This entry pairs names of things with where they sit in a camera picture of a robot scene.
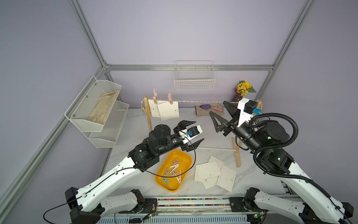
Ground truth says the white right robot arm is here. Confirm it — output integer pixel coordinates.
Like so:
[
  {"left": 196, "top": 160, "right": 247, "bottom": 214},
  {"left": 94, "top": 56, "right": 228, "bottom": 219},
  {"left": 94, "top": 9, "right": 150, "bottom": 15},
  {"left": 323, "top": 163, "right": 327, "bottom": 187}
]
[{"left": 209, "top": 100, "right": 354, "bottom": 224}]

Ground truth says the white mesh shelf basket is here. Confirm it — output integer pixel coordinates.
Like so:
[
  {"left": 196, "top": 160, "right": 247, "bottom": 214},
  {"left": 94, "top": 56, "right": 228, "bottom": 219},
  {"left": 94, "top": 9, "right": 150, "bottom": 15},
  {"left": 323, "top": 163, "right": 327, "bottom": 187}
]
[{"left": 64, "top": 76, "right": 129, "bottom": 148}]

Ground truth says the yellow plastic tray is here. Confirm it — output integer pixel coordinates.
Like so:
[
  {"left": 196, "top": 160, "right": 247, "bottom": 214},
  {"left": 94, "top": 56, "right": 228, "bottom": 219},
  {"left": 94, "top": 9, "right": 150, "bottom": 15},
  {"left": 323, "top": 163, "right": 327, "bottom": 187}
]
[{"left": 154, "top": 149, "right": 193, "bottom": 193}]

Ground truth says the beige cloth in basket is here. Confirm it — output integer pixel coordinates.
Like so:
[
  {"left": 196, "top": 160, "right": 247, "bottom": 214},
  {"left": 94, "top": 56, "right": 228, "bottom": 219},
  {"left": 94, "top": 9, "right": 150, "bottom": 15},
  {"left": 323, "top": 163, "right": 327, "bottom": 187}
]
[{"left": 88, "top": 90, "right": 119, "bottom": 125}]

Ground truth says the white clothespin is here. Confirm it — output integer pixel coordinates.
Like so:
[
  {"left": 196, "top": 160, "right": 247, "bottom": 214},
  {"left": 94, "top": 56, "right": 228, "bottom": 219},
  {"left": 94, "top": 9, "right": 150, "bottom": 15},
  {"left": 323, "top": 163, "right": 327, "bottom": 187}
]
[
  {"left": 170, "top": 164, "right": 179, "bottom": 173},
  {"left": 175, "top": 170, "right": 181, "bottom": 183}
]

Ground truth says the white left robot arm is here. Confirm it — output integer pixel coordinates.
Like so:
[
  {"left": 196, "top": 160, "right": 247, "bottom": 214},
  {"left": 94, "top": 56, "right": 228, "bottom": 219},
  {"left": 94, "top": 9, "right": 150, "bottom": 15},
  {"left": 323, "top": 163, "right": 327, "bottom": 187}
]
[{"left": 65, "top": 120, "right": 203, "bottom": 224}]

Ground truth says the white wire wall basket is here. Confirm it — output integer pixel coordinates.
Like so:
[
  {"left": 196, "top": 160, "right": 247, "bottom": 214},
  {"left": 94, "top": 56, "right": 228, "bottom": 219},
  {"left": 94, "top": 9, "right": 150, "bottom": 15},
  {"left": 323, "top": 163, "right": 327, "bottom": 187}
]
[{"left": 174, "top": 60, "right": 216, "bottom": 91}]

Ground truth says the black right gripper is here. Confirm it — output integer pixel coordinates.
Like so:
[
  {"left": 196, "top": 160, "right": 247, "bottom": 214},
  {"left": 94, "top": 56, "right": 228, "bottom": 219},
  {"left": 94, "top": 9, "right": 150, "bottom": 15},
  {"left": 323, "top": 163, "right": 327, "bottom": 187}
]
[{"left": 212, "top": 102, "right": 264, "bottom": 154}]

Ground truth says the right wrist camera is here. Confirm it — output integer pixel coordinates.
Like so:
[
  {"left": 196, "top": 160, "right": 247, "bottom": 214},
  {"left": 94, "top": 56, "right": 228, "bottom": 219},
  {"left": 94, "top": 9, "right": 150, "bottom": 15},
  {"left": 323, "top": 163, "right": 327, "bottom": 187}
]
[{"left": 237, "top": 98, "right": 263, "bottom": 127}]

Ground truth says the pink clothespin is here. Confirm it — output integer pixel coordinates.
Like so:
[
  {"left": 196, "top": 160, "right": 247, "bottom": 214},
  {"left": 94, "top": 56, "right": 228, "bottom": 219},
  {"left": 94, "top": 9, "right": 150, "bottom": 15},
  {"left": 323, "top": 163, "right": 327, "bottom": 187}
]
[
  {"left": 171, "top": 158, "right": 183, "bottom": 165},
  {"left": 153, "top": 88, "right": 158, "bottom": 104},
  {"left": 167, "top": 93, "right": 173, "bottom": 105},
  {"left": 170, "top": 170, "right": 181, "bottom": 177}
]

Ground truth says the wooden clothesline rack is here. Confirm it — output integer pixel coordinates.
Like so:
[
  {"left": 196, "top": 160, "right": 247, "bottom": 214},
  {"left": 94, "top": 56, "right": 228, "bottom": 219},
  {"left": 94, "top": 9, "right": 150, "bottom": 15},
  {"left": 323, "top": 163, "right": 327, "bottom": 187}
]
[{"left": 141, "top": 96, "right": 263, "bottom": 168}]

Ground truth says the dark vase with yellow flowers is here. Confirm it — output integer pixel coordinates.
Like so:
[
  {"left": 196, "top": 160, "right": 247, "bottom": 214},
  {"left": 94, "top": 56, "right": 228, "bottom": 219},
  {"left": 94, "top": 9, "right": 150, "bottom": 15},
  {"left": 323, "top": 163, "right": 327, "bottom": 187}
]
[{"left": 231, "top": 80, "right": 256, "bottom": 102}]

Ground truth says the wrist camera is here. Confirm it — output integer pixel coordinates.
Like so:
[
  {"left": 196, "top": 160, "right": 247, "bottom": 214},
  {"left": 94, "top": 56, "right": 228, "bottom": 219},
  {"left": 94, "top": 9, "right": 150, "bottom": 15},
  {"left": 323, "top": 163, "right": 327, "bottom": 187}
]
[
  {"left": 185, "top": 125, "right": 203, "bottom": 140},
  {"left": 237, "top": 98, "right": 263, "bottom": 127}
]

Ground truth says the red edged wooden board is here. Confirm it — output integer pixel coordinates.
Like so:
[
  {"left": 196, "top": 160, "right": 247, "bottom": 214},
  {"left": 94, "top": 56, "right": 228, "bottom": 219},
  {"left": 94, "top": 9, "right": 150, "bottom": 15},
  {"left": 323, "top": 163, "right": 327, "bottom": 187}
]
[{"left": 195, "top": 103, "right": 225, "bottom": 116}]

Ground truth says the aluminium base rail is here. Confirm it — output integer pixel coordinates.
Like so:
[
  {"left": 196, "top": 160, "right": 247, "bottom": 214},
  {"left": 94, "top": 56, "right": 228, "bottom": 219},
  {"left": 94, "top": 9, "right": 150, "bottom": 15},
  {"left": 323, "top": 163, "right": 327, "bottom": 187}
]
[{"left": 74, "top": 194, "right": 311, "bottom": 224}]

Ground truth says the teal clothespin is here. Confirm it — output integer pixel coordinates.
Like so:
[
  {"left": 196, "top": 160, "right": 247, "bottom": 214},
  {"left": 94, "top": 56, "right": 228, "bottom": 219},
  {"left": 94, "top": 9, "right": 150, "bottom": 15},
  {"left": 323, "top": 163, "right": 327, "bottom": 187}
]
[{"left": 162, "top": 177, "right": 171, "bottom": 189}]

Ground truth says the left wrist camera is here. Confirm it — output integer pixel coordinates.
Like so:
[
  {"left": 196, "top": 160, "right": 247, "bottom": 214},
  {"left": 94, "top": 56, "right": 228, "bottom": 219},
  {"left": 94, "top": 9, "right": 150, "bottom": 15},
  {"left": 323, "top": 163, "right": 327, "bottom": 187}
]
[{"left": 185, "top": 125, "right": 203, "bottom": 140}]

